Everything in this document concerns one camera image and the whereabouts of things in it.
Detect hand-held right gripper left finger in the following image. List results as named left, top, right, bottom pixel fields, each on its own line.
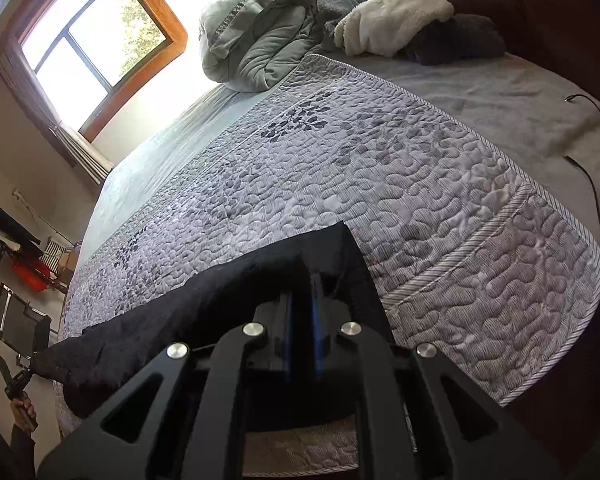
left=37, top=289, right=296, bottom=480

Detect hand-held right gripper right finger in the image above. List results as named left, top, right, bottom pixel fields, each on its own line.
left=310, top=273, right=567, bottom=480

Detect black pants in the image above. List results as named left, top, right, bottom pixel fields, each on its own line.
left=32, top=220, right=397, bottom=436

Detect person's left forearm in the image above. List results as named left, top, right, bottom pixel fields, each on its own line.
left=7, top=422, right=37, bottom=480

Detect person's left hand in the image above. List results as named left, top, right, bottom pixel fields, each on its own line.
left=10, top=393, right=39, bottom=432

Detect red bag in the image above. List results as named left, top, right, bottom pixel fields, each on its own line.
left=11, top=257, right=52, bottom=292

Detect striped cloth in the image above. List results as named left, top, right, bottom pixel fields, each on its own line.
left=42, top=239, right=69, bottom=274

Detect cardboard box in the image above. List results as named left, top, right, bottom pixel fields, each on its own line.
left=55, top=247, right=82, bottom=286

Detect grey patterned quilt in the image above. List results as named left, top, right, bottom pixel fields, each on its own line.
left=52, top=52, right=600, bottom=477

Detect beige pleated curtain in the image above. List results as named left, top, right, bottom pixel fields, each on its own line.
left=0, top=45, right=115, bottom=187

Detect grey bed sheet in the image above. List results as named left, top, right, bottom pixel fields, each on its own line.
left=82, top=47, right=600, bottom=261

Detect wooden framed window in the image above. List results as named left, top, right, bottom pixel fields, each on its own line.
left=0, top=0, right=189, bottom=144

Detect pale green comforter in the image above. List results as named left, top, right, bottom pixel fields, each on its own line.
left=198, top=0, right=332, bottom=94

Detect white fleece blanket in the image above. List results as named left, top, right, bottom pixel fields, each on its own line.
left=333, top=0, right=456, bottom=59

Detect grey fleece blanket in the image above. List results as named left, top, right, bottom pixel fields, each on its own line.
left=314, top=0, right=377, bottom=52

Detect dark grey pillow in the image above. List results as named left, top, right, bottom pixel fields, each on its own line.
left=405, top=12, right=507, bottom=67

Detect black cable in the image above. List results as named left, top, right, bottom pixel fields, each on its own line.
left=565, top=155, right=600, bottom=261
left=564, top=93, right=600, bottom=132

